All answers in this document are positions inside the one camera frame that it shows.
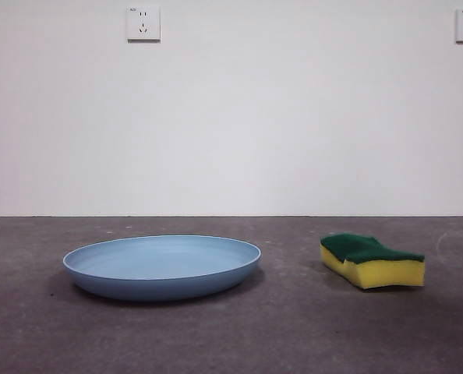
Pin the blue round plate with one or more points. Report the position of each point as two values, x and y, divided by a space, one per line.
161 269

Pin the yellow sponge with green pad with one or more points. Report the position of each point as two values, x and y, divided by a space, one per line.
387 274

